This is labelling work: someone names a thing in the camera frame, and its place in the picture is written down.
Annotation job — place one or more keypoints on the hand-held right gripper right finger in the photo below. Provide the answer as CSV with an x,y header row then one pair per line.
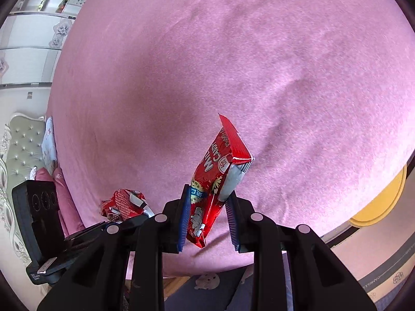
x,y
233,223

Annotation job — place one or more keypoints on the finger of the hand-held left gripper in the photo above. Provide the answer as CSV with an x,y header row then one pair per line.
x,y
84,236

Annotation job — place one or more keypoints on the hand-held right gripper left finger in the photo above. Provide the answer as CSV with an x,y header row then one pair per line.
x,y
183,220

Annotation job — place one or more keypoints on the red foil wrapper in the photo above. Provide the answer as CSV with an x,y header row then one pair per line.
x,y
124,202

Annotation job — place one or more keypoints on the red snack packet white print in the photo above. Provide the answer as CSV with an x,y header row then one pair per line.
x,y
210,175

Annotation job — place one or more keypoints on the yellow plastic bin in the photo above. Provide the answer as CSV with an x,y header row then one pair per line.
x,y
382,204

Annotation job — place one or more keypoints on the pink pillow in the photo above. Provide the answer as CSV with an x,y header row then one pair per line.
x,y
69,204

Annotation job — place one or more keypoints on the person's blue printed pants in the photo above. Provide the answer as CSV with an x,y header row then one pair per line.
x,y
210,298

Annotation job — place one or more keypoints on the light blue printed pillow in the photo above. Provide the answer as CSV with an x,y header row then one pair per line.
x,y
48,149

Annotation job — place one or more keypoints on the pink blanket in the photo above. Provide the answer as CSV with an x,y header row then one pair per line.
x,y
227,71

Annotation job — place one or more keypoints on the white floral wardrobe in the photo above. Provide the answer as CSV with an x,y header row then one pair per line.
x,y
32,61

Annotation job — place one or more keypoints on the tufted headboard white frame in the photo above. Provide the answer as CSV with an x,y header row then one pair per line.
x,y
22,149

